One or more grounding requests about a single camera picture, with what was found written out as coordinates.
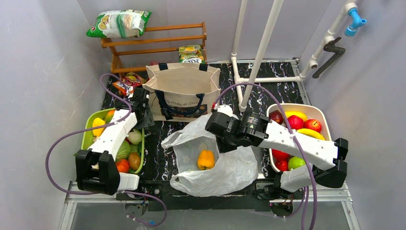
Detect orange yellow bell pepper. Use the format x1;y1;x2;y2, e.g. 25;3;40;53
197;150;215;170

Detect white plastic grocery bag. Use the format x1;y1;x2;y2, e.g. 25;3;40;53
161;115;258;197

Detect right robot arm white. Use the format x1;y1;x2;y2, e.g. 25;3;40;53
205;112;348;194

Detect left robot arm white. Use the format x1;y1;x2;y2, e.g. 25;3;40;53
75;88;149;195

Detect orange red snack bag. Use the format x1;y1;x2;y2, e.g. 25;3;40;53
113;72;148;96

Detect green orange mango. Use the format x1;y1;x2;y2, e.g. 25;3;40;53
104;109;115;124

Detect beige canvas tote bag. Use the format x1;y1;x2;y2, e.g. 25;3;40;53
143;63;221;122

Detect green cabbage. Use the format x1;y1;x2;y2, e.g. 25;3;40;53
115;140;131;161

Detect brown kiwi potato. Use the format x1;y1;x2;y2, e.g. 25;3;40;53
128;152;141;171

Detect orange tomato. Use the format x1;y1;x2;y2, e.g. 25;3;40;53
115;159;130;173

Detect dark red apple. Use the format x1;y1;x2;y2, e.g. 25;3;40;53
269;110;284;125

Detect small red fruit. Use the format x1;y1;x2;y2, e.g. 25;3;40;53
275;160;289;172

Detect green vegetable basket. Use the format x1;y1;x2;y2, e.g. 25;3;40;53
81;108;145;174

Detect yellow green snack bag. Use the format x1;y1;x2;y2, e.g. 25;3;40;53
178;45;206;64

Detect wooden shelf rack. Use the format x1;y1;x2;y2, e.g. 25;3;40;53
101;22;207;78

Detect yellow mango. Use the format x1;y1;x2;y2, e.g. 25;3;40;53
285;111;308;122

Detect red pomegranate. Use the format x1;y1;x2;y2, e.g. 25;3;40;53
288;115;304;130

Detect large green chips bag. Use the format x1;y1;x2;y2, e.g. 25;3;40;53
86;10;151;38

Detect yellow banana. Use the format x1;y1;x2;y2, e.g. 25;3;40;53
297;128;326;140

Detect white fruit basket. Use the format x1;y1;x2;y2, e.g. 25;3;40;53
267;103;332;173

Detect blue pipe fitting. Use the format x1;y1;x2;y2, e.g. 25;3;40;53
344;8;367;37

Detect white pvc pipe frame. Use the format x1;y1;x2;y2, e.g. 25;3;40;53
230;0;359;112

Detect metal base frame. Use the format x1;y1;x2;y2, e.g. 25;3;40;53
59;178;360;230

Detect black lever handle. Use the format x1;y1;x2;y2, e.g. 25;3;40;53
312;36;346;79

